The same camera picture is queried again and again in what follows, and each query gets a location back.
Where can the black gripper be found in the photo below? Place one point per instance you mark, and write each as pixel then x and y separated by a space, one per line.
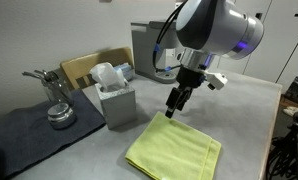
pixel 190 78

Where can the yellow-green microfiber cloth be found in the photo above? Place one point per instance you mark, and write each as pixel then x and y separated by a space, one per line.
pixel 172 150

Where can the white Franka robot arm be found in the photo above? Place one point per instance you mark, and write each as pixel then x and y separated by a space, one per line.
pixel 219 26

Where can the grey pod coffee machine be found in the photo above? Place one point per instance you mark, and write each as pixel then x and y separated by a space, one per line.
pixel 147 50

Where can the blue plastic packet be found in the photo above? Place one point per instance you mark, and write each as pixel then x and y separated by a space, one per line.
pixel 125 70

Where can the round metal lidded jar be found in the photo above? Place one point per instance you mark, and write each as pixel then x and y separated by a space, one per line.
pixel 61 115

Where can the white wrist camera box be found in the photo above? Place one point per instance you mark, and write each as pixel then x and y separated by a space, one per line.
pixel 217 80

